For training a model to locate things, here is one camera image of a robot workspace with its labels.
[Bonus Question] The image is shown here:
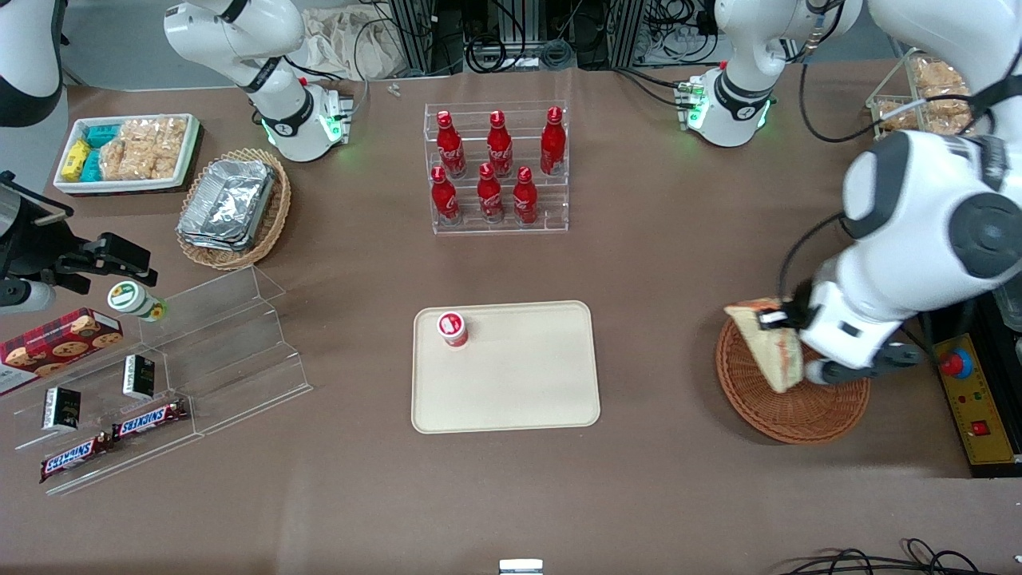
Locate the red tartan cookie box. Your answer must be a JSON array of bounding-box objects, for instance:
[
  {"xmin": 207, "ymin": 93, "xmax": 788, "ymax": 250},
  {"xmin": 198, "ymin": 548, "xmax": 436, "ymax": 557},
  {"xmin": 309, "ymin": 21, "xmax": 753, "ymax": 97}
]
[{"xmin": 0, "ymin": 307, "xmax": 125, "ymax": 397}]

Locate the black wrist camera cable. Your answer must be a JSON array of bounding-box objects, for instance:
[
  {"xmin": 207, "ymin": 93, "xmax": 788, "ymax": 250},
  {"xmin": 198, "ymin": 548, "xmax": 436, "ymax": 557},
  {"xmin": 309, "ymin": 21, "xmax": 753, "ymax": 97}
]
[{"xmin": 777, "ymin": 211, "xmax": 849, "ymax": 311}]

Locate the black floor cable bundle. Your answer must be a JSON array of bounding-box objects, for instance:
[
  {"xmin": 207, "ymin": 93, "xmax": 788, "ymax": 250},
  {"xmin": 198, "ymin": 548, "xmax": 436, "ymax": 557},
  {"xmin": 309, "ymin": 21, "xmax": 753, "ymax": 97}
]
[{"xmin": 776, "ymin": 538, "xmax": 1022, "ymax": 575}]

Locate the white wire basket rack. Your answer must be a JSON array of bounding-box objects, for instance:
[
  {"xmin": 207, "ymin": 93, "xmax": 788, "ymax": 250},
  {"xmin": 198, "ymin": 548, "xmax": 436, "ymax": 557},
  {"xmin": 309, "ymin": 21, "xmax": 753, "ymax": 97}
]
[{"xmin": 866, "ymin": 48, "xmax": 979, "ymax": 138}]

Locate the red cola bottle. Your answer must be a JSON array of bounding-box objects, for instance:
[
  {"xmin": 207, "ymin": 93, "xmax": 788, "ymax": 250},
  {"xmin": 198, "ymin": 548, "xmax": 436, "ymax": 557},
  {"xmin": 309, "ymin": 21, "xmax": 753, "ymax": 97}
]
[
  {"xmin": 512, "ymin": 166, "xmax": 540, "ymax": 226},
  {"xmin": 486, "ymin": 110, "xmax": 515, "ymax": 179},
  {"xmin": 430, "ymin": 165, "xmax": 461, "ymax": 227},
  {"xmin": 436, "ymin": 110, "xmax": 468, "ymax": 179},
  {"xmin": 477, "ymin": 162, "xmax": 506, "ymax": 224},
  {"xmin": 540, "ymin": 106, "xmax": 568, "ymax": 177}
]

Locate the oval light wicker basket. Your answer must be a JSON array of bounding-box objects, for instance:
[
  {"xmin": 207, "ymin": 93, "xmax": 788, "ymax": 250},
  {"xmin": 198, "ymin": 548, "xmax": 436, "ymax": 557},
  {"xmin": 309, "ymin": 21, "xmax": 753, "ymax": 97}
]
[{"xmin": 175, "ymin": 147, "xmax": 293, "ymax": 272}]

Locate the clear acrylic bottle rack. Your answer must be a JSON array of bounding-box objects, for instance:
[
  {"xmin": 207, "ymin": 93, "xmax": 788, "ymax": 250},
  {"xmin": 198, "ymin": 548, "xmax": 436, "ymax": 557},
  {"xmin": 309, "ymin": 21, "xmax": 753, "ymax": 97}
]
[{"xmin": 423, "ymin": 101, "xmax": 571, "ymax": 236}]

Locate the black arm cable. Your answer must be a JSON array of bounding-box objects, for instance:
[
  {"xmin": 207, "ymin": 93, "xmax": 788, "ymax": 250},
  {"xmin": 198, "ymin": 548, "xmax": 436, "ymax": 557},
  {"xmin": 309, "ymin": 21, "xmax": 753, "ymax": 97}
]
[{"xmin": 797, "ymin": 32, "xmax": 999, "ymax": 146}]

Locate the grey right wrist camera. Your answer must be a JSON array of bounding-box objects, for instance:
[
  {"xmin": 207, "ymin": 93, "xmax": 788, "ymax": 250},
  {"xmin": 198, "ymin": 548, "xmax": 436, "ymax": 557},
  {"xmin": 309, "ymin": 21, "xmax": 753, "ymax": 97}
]
[{"xmin": 0, "ymin": 279, "xmax": 57, "ymax": 314}]

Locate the yellow snack pack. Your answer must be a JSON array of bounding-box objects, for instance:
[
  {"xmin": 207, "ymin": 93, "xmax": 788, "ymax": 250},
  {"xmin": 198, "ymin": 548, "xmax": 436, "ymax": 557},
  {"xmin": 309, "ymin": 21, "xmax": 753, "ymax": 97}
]
[{"xmin": 61, "ymin": 139, "xmax": 92, "ymax": 181}]

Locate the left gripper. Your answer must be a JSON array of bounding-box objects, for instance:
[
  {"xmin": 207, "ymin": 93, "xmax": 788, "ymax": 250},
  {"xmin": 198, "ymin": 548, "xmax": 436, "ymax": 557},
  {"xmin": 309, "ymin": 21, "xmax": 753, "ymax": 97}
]
[{"xmin": 756, "ymin": 278, "xmax": 905, "ymax": 371}]

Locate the clear rice cracker bag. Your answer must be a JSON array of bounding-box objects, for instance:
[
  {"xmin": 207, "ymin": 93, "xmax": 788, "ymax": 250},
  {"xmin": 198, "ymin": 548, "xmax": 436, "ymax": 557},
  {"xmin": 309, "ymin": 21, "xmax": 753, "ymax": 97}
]
[
  {"xmin": 128, "ymin": 117, "xmax": 189, "ymax": 181},
  {"xmin": 98, "ymin": 132, "xmax": 138, "ymax": 182}
]

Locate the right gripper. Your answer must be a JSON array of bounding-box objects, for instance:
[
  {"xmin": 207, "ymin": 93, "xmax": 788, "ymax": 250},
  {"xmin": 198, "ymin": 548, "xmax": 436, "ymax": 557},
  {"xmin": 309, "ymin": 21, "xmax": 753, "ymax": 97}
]
[{"xmin": 0, "ymin": 172, "xmax": 159, "ymax": 295}]

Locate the black base power cable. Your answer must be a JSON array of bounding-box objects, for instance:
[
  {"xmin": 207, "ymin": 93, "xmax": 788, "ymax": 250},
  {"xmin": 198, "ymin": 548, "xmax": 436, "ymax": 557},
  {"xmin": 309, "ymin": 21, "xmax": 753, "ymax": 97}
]
[{"xmin": 613, "ymin": 67, "xmax": 697, "ymax": 109}]

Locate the aluminium equipment rack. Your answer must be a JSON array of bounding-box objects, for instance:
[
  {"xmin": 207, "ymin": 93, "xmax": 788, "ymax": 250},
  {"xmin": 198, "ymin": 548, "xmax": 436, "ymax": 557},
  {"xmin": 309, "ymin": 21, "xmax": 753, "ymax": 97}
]
[{"xmin": 387, "ymin": 0, "xmax": 649, "ymax": 77}]

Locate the beige plastic tray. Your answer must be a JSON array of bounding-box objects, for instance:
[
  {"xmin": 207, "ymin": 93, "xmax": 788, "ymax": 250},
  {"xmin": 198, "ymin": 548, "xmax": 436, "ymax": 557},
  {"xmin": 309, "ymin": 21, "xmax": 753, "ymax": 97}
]
[{"xmin": 410, "ymin": 300, "xmax": 602, "ymax": 435}]

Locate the aluminium foil tray stack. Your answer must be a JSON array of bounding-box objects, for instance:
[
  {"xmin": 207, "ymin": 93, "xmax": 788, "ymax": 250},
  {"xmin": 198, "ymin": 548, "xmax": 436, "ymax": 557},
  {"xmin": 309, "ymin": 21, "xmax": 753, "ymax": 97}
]
[{"xmin": 176, "ymin": 158, "xmax": 277, "ymax": 253}]

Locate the yellow control box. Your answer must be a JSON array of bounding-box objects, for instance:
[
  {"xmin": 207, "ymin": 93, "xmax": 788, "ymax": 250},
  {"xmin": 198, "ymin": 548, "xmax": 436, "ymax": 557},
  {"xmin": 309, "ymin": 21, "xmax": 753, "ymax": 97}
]
[{"xmin": 933, "ymin": 335, "xmax": 1022, "ymax": 480}]

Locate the white cup with red lid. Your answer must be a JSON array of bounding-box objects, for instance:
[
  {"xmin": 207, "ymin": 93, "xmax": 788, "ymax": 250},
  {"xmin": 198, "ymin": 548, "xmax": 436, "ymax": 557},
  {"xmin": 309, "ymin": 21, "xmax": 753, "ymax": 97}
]
[{"xmin": 436, "ymin": 311, "xmax": 470, "ymax": 350}]

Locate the beige cloth bag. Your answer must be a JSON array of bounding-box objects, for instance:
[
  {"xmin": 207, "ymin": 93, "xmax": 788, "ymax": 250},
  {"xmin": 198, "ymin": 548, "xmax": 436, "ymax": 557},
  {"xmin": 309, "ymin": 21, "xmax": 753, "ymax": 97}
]
[{"xmin": 302, "ymin": 6, "xmax": 402, "ymax": 81}]

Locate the white bottle with green lid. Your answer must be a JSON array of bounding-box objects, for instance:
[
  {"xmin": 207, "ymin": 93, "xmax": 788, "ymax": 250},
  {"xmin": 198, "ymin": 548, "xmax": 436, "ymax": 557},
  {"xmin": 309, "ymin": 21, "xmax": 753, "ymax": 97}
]
[{"xmin": 107, "ymin": 281, "xmax": 168, "ymax": 323}]

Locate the round brown wicker basket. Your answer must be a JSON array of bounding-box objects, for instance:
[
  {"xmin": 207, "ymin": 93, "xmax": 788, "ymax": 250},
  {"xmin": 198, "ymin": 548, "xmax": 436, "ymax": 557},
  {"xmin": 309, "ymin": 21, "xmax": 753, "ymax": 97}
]
[{"xmin": 715, "ymin": 315, "xmax": 871, "ymax": 446}]

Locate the Snickers chocolate bar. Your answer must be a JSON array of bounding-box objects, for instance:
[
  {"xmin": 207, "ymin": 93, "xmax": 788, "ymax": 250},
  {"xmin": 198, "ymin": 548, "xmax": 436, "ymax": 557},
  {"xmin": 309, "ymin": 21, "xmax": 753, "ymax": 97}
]
[
  {"xmin": 39, "ymin": 431, "xmax": 117, "ymax": 484},
  {"xmin": 111, "ymin": 399, "xmax": 191, "ymax": 442}
]

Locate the clear acrylic tiered stand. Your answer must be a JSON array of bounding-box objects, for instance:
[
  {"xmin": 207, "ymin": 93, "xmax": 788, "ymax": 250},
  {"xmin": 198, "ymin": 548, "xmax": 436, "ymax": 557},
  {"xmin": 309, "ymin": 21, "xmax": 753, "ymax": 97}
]
[{"xmin": 11, "ymin": 265, "xmax": 315, "ymax": 498}]

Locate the triangle sandwich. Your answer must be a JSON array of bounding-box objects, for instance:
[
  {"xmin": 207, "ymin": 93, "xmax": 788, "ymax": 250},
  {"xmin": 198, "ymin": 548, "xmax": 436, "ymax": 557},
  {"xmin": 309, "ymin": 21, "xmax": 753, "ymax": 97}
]
[{"xmin": 723, "ymin": 298, "xmax": 806, "ymax": 395}]

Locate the white rectangular snack tray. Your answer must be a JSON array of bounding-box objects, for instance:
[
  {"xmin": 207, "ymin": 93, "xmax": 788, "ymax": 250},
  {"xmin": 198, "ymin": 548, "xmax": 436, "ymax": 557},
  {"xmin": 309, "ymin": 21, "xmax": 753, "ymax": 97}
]
[{"xmin": 53, "ymin": 113, "xmax": 201, "ymax": 196}]

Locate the small black box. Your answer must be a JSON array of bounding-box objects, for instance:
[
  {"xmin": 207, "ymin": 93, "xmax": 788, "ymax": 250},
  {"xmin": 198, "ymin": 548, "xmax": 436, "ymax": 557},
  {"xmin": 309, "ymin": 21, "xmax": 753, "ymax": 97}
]
[
  {"xmin": 121, "ymin": 354, "xmax": 157, "ymax": 402},
  {"xmin": 41, "ymin": 387, "xmax": 83, "ymax": 434}
]

